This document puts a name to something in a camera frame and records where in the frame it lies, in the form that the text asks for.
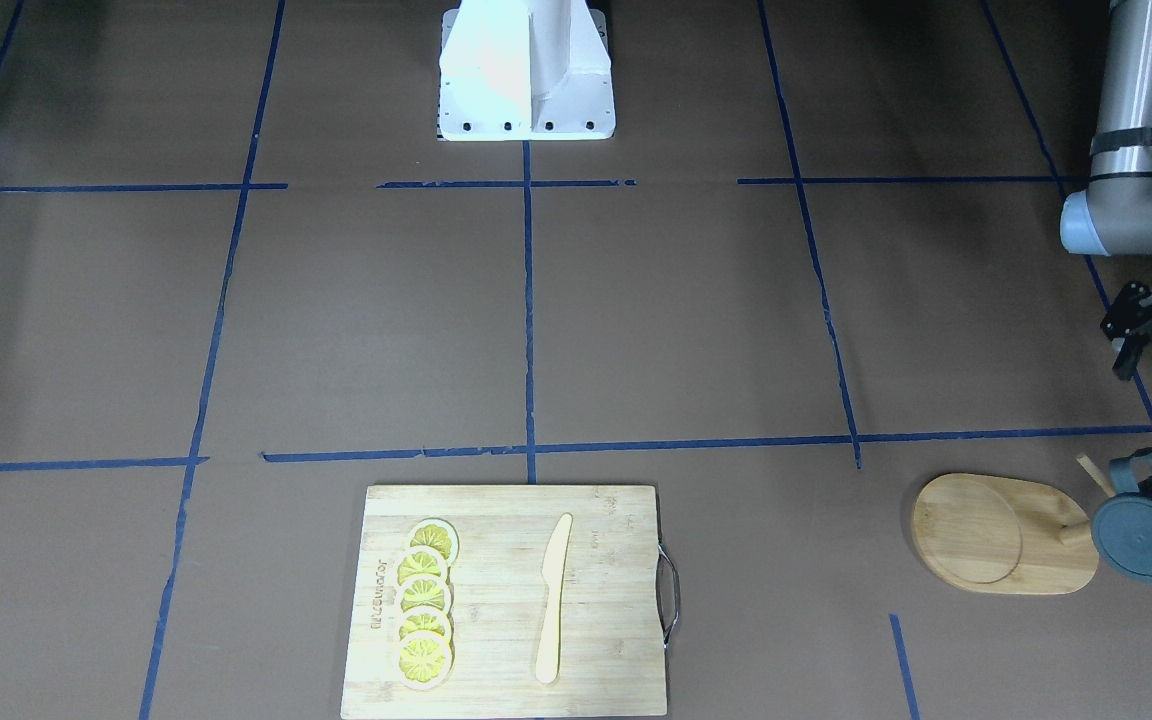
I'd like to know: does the wooden cup storage rack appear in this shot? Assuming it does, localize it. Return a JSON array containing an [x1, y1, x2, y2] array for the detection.
[[910, 455, 1152, 596]]

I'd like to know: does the bamboo cutting board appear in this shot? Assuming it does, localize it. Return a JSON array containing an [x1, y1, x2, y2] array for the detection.
[[340, 484, 669, 719]]

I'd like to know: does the white pillar with base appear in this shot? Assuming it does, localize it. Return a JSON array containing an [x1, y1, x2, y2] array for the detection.
[[435, 1, 617, 142]]

